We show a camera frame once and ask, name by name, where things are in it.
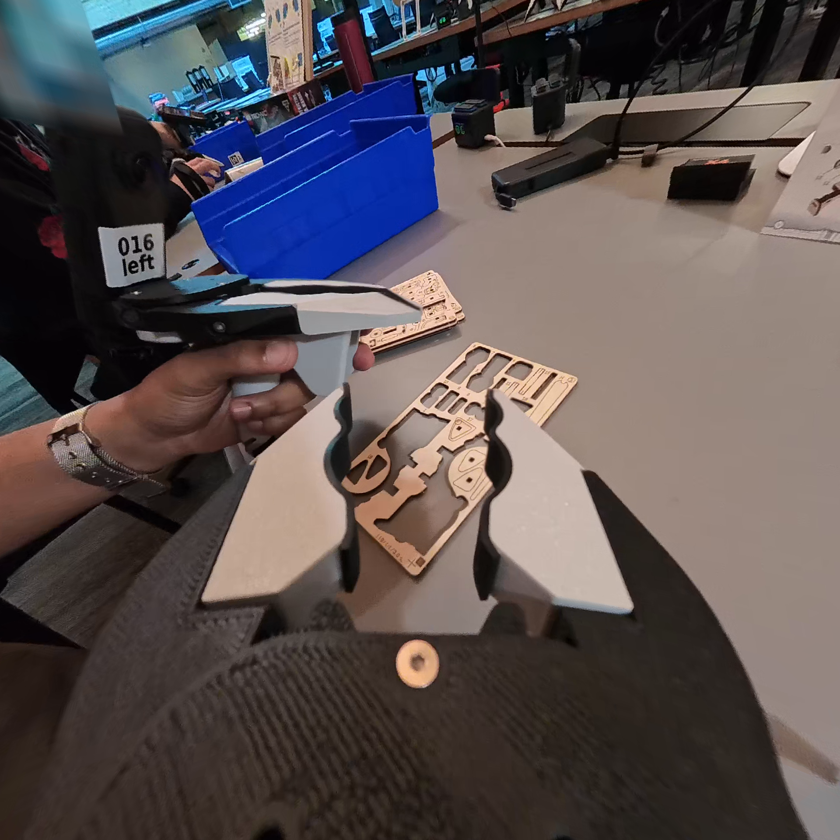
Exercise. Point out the silver mesh wristwatch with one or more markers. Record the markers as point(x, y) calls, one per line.
point(98, 453)

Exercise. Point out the small black box red print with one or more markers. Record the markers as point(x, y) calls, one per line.
point(712, 178)

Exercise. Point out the large blue plastic bin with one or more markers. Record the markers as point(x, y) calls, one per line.
point(328, 223)

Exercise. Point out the black charger with green display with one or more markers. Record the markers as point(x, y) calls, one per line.
point(474, 124)

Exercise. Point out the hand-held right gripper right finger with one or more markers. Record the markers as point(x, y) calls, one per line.
point(558, 525)

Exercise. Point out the grey monitor base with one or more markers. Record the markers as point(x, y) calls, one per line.
point(689, 121)

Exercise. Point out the long black power adapter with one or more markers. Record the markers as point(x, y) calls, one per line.
point(551, 170)

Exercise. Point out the grey desk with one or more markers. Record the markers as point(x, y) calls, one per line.
point(656, 328)

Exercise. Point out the wooden workbench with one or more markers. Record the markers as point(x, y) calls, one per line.
point(499, 26)

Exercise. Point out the person's left hand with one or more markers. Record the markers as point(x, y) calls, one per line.
point(184, 407)

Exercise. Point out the folded printed instruction sheet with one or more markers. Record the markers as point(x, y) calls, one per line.
point(810, 197)

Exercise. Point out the wooden puzzle sheet with cutouts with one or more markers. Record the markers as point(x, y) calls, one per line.
point(403, 489)

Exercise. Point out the person's left forearm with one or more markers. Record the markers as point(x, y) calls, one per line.
point(46, 499)

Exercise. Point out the dark red bottle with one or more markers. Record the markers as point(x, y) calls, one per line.
point(352, 49)

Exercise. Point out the black battery charger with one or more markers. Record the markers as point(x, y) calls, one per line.
point(548, 108)

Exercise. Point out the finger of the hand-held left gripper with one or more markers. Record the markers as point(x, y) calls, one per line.
point(361, 313)
point(328, 285)

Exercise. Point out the stack of wooden puzzle sheets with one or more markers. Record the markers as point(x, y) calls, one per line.
point(433, 308)

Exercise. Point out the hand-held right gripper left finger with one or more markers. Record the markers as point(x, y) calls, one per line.
point(282, 525)

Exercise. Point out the standing printed card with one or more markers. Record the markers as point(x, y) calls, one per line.
point(285, 43)

